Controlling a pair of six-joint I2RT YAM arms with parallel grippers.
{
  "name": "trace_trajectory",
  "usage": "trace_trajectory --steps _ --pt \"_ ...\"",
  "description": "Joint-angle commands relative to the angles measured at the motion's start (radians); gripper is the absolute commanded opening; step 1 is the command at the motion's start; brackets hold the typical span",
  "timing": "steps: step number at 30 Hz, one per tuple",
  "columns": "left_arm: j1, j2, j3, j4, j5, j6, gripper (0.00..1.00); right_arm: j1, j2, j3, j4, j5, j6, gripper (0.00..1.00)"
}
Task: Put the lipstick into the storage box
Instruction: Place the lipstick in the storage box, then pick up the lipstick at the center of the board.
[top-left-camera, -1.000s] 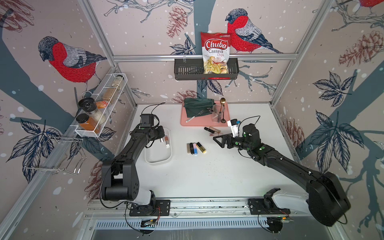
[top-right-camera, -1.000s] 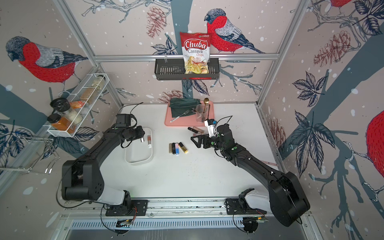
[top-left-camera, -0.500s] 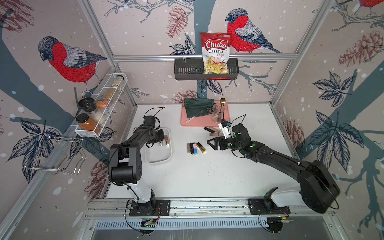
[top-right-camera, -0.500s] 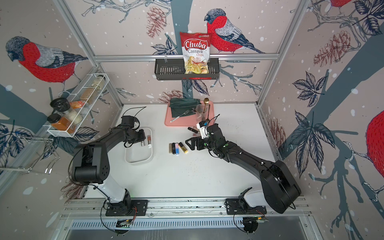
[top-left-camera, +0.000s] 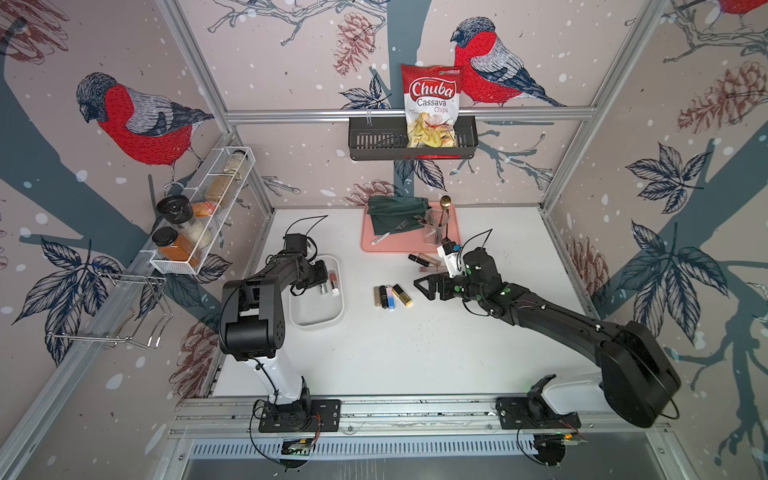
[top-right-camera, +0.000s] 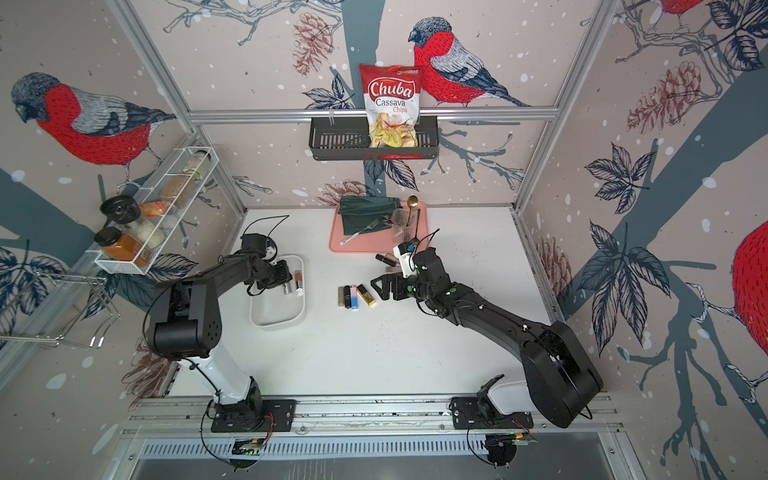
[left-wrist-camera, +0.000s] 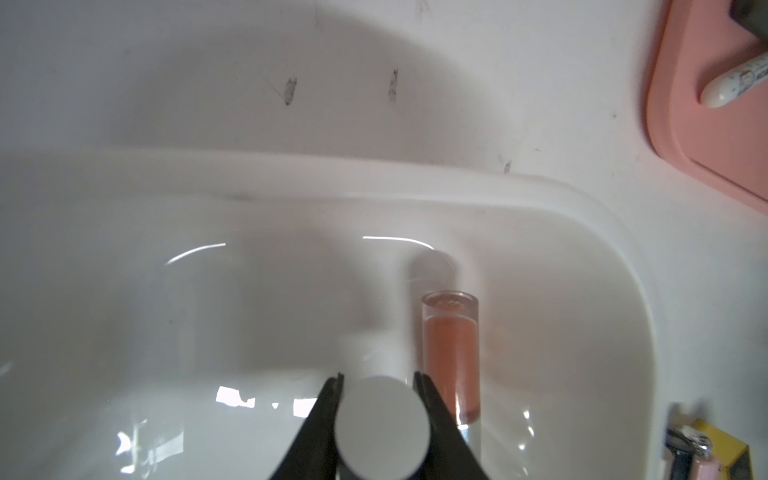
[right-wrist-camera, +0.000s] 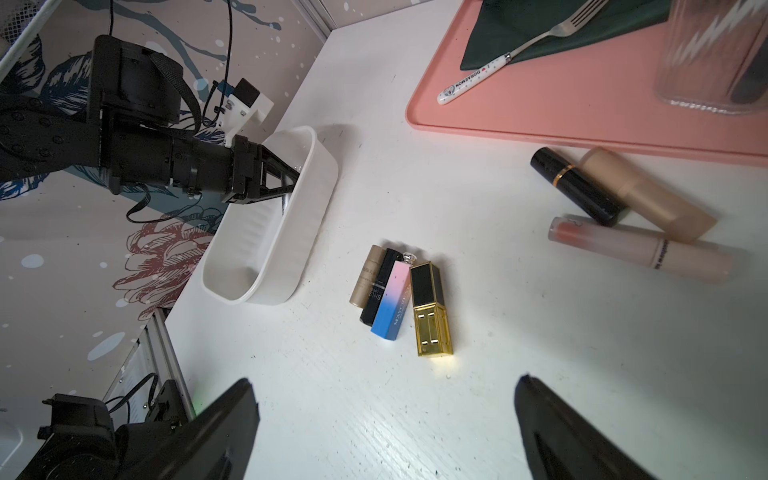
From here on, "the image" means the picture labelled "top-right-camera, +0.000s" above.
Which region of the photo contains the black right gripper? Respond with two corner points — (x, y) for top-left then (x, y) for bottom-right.
(369, 271), (434, 304)

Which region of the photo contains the clear red lipstick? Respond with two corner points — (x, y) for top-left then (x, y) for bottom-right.
(293, 270), (304, 295)

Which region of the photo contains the black gold lip gloss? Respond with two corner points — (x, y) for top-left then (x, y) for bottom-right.
(375, 253), (399, 267)

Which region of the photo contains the white storage box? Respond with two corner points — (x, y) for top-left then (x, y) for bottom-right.
(250, 254), (307, 330)

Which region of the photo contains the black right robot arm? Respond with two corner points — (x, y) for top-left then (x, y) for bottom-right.
(371, 247), (604, 428)

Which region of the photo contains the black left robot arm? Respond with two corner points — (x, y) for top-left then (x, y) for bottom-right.
(145, 233), (292, 431)

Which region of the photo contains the gold black lipstick tube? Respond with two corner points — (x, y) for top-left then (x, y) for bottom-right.
(357, 284), (376, 308)

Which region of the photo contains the pink blue lipstick tube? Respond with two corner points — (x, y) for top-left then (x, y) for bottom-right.
(350, 286), (359, 310)

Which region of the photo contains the pink silicone mat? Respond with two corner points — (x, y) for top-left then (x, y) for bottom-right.
(328, 206), (395, 254)

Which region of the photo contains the clear ribbed glass cup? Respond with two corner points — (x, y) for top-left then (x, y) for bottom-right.
(390, 208), (409, 244)

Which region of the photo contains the dark green cloth napkin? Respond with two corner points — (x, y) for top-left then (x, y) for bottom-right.
(338, 196), (402, 235)

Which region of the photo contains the gold long spoon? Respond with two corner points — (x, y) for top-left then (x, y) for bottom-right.
(405, 195), (420, 243)

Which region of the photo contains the orange spice jar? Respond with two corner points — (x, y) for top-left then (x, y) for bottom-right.
(94, 227), (151, 267)

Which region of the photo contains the black lid spice jar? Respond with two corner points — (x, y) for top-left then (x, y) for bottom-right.
(100, 195), (166, 250)

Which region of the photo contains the Chuba cassava chips bag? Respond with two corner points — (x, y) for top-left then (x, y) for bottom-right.
(359, 64), (422, 148)

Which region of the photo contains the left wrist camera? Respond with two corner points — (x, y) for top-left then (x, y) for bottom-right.
(240, 233), (270, 259)

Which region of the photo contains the white handled fork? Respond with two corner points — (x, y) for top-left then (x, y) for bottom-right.
(339, 219), (381, 246)

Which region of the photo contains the white wire spice rack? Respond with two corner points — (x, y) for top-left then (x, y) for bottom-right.
(95, 146), (219, 275)

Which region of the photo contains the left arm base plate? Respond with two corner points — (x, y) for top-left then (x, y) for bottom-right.
(211, 399), (297, 433)

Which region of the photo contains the black wall basket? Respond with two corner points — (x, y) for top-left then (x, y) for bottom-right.
(309, 116), (439, 161)

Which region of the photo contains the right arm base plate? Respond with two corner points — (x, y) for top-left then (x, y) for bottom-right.
(448, 397), (534, 430)

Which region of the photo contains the metal wire hook rack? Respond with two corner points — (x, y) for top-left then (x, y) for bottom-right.
(1, 273), (121, 350)

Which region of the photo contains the aluminium front rail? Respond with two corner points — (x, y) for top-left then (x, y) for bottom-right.
(119, 392), (625, 438)

